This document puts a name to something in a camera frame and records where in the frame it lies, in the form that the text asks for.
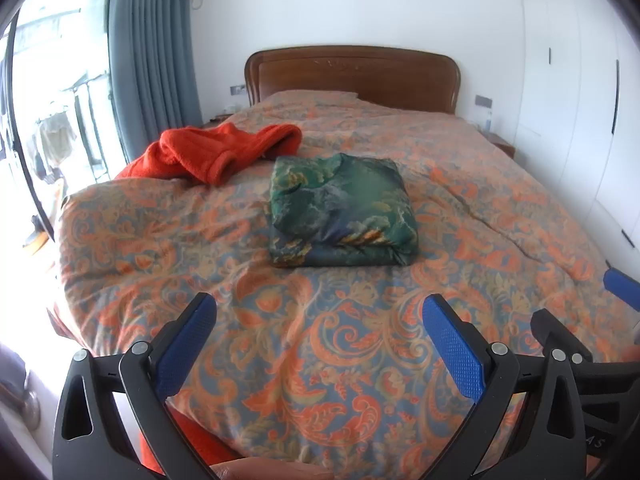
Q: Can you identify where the white wardrobe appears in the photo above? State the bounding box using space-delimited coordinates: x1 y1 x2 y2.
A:
517 0 640 261

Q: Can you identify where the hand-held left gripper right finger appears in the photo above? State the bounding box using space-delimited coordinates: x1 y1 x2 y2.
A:
422 294 588 480

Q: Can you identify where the orange fleece garment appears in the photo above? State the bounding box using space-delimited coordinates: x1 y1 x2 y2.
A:
115 122 303 186

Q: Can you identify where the grey-blue curtain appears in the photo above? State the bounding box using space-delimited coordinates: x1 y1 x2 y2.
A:
107 0 203 171

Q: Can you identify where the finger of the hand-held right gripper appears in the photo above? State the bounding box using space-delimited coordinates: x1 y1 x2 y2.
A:
531 308 596 365
602 260 640 313

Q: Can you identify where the red cloth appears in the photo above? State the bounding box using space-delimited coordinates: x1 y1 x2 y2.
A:
137 405 241 480

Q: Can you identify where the balcony railing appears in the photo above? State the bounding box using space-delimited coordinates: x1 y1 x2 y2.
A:
62 72 113 183

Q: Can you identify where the glass balcony door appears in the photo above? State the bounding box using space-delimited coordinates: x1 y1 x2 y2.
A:
0 0 113 241

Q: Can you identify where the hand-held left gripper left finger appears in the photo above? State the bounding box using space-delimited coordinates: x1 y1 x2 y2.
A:
52 292 218 480

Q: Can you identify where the wooden headboard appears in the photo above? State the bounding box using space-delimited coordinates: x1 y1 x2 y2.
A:
244 45 461 115

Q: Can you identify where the bed with paisley quilt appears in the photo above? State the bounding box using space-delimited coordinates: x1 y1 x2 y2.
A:
52 89 640 476

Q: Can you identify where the green patterned garment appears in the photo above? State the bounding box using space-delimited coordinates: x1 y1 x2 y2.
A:
268 152 420 267

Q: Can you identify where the hanging laundry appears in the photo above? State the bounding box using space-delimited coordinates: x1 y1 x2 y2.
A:
32 115 76 181

